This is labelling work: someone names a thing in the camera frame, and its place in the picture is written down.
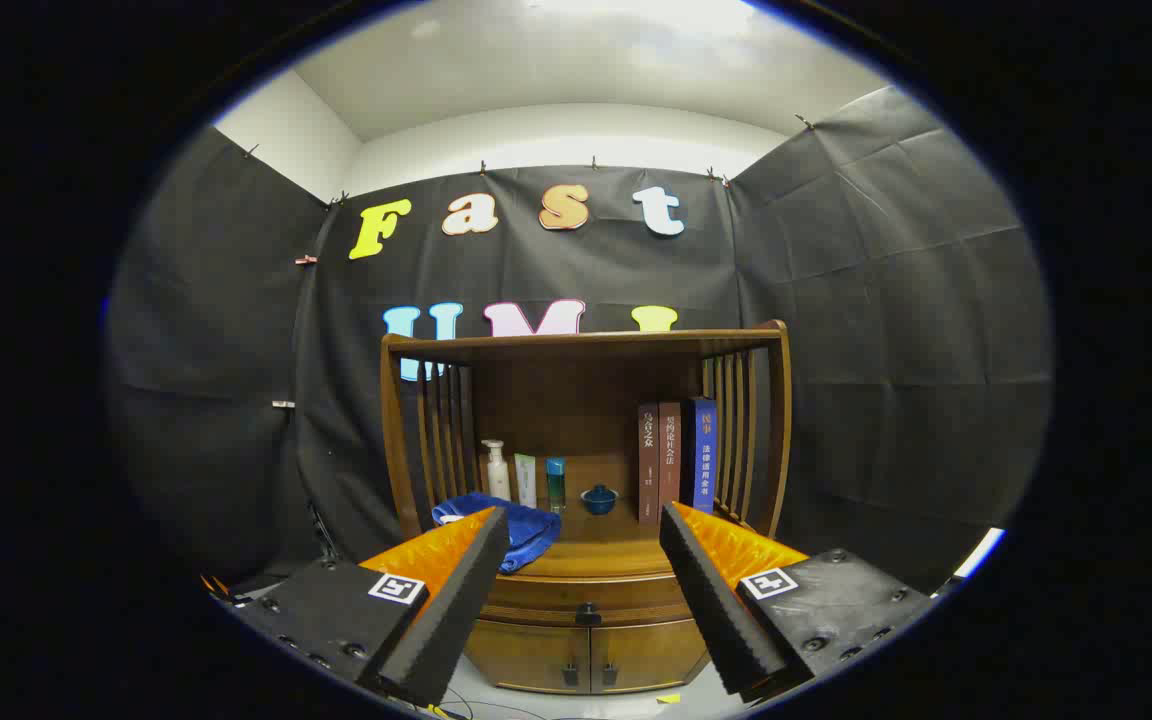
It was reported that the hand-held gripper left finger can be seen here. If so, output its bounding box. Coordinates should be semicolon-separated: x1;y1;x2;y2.
221;505;512;709

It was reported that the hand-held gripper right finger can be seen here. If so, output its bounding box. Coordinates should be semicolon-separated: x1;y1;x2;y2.
658;500;937;701

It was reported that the wooden drawer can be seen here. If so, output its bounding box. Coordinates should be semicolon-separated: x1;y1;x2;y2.
481;575;697;628

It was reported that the wooden countertop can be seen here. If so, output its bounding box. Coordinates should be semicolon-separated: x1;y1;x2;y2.
416;495;767;579

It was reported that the wooden cabinet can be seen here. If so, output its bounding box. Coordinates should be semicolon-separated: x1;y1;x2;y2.
379;320;794;696

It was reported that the blue folded towel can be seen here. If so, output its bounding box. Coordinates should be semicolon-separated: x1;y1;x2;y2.
432;490;563;574

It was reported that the white pump bottle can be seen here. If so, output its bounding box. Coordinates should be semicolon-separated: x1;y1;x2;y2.
481;439;512;501

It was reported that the blue book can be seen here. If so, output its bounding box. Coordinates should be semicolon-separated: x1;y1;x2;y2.
680;397;718;514

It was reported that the dark brown book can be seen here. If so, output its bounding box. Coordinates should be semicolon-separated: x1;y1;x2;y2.
637;403;661;525

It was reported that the reddish brown book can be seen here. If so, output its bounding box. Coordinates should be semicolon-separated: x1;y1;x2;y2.
658;400;683;516

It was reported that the black backdrop cloth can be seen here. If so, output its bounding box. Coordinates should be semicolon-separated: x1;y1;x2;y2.
104;85;1052;601

